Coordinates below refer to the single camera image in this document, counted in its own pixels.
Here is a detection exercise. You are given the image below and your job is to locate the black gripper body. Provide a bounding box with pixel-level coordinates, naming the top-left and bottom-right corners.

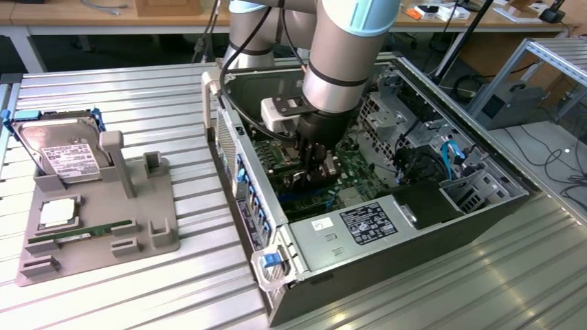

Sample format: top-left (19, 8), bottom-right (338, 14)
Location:
top-left (295, 106), bottom-right (358, 155)

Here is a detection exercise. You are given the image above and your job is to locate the CPU socket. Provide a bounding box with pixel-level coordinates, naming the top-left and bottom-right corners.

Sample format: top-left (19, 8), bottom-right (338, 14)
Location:
top-left (278, 143), bottom-right (303, 164)

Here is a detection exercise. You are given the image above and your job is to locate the green motherboard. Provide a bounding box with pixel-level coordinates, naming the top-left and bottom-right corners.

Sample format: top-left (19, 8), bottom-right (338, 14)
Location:
top-left (250, 116), bottom-right (401, 223)

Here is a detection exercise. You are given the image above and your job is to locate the perforated silver drive cage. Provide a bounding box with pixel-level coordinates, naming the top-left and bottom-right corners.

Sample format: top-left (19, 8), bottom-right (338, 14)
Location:
top-left (358, 91), bottom-right (450, 163)

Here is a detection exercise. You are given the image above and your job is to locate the grey power supply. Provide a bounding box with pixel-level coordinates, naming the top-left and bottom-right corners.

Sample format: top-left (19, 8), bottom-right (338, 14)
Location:
top-left (286, 197), bottom-right (420, 273)

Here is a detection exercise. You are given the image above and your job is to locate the black plastic shroud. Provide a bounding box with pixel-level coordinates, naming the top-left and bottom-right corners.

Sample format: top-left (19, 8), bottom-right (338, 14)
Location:
top-left (393, 181), bottom-right (468, 231)

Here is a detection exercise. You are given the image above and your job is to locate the silver disk bay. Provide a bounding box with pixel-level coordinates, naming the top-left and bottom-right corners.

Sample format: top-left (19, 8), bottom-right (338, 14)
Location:
top-left (440, 167), bottom-right (530, 215)

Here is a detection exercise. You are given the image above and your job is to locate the open dark PC case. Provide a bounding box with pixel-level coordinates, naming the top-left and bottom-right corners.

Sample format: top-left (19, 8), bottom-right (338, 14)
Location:
top-left (202, 51), bottom-right (545, 327)

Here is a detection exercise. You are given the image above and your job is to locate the black slanted pole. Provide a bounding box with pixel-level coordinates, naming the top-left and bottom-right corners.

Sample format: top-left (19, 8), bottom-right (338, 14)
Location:
top-left (433, 0), bottom-right (498, 81)

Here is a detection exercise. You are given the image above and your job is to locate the black and white box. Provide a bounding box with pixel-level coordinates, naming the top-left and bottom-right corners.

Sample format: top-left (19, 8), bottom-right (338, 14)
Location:
top-left (416, 4), bottom-right (444, 21)

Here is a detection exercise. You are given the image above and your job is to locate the grey equipment box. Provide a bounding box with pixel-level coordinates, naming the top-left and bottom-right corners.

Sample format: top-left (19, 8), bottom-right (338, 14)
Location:
top-left (477, 80), bottom-right (548, 131)

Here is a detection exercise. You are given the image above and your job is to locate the white flat box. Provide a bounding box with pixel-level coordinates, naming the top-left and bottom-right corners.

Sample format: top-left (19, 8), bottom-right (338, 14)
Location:
top-left (436, 6), bottom-right (472, 21)

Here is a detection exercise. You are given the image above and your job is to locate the brown cardboard box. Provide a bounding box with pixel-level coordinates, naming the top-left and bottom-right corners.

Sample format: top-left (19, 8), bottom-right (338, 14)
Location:
top-left (137, 0), bottom-right (205, 18)

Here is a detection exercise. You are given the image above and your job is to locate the grey parts rack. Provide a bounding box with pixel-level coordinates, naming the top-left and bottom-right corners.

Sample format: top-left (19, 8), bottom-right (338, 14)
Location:
top-left (17, 129), bottom-right (182, 288)

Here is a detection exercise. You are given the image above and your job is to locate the hard disk with blue carrier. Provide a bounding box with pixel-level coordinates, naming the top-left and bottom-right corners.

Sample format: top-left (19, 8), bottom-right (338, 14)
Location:
top-left (0, 106), bottom-right (117, 187)

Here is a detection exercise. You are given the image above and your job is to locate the flat cardboard tray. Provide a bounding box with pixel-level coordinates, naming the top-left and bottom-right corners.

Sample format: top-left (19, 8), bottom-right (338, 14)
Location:
top-left (493, 0), bottom-right (544, 24)

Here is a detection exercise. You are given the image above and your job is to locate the green RAM stick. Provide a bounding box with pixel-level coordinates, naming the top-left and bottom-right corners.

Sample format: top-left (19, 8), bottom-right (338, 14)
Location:
top-left (27, 219), bottom-right (131, 244)

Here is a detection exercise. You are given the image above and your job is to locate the silver CPU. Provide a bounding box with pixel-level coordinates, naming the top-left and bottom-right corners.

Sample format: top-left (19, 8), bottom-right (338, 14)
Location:
top-left (38, 198), bottom-right (81, 230)

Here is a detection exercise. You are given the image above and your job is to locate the black round device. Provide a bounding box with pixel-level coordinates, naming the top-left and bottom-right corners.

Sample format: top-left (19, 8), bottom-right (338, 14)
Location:
top-left (537, 0), bottom-right (569, 25)

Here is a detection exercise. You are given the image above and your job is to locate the long wooden desk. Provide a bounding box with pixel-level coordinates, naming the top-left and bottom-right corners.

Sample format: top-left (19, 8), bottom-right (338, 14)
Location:
top-left (0, 0), bottom-right (582, 36)

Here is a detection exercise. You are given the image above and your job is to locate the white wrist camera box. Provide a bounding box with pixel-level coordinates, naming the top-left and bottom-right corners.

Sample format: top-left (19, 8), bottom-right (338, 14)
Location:
top-left (261, 96), bottom-right (318, 134)

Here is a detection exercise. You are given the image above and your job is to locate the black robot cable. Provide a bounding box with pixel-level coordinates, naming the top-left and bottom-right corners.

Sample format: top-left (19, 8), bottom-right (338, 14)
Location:
top-left (197, 0), bottom-right (305, 143)

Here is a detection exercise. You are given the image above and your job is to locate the light blue wire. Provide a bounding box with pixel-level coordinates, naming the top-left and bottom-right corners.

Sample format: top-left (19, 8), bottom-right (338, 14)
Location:
top-left (441, 135), bottom-right (468, 182)

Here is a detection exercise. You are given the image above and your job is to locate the coiled black cable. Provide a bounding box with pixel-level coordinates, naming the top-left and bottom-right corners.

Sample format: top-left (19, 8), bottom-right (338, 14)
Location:
top-left (453, 73), bottom-right (484, 100)

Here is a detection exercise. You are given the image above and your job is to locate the black floor cable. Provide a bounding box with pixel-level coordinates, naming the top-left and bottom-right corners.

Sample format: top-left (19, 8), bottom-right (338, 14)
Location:
top-left (522, 126), bottom-right (587, 208)

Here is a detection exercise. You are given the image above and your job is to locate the aluminium profile frame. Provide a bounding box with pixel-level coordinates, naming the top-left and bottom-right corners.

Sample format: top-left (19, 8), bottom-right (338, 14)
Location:
top-left (468, 36), bottom-right (587, 132)

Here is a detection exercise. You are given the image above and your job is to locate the grey network cable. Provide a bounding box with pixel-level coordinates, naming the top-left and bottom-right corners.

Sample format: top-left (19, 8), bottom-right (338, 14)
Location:
top-left (81, 0), bottom-right (133, 16)

